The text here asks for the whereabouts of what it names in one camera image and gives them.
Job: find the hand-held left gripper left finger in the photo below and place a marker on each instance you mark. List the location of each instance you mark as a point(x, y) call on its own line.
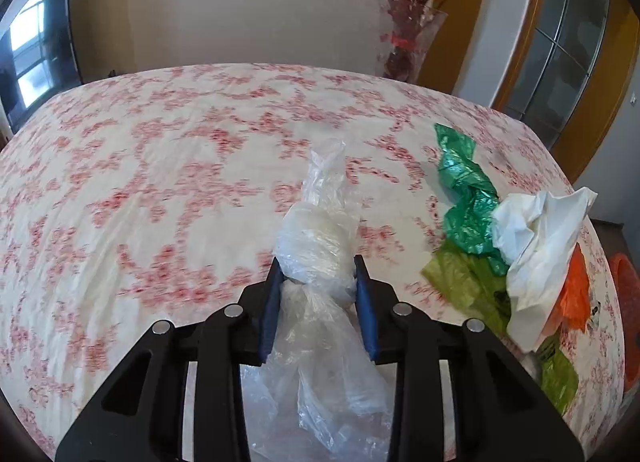
point(272, 314)

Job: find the yellow-green plastic bag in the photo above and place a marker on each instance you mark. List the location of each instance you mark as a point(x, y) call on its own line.
point(465, 282)

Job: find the clear plastic bag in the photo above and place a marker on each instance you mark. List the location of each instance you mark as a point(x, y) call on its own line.
point(312, 242)

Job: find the floral pink white tablecloth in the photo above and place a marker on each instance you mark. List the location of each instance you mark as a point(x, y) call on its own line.
point(175, 181)

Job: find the white plastic bag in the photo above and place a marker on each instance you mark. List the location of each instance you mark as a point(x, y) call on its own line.
point(540, 247)

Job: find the orange plastic bag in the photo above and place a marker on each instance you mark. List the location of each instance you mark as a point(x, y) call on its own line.
point(575, 297)

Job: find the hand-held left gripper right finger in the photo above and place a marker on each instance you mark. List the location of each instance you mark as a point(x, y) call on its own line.
point(367, 319)

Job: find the clear glass vase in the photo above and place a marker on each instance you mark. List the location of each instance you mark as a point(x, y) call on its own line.
point(407, 41)

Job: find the frosted glass panel door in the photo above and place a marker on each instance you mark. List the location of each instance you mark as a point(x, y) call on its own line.
point(565, 41)

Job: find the wooden wall trim post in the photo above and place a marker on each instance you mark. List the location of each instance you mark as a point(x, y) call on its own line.
point(450, 56)

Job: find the black flat screen television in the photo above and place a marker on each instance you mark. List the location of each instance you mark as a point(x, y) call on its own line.
point(35, 56)

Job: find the dark green plastic bag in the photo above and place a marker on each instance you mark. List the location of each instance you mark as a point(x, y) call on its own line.
point(467, 212)

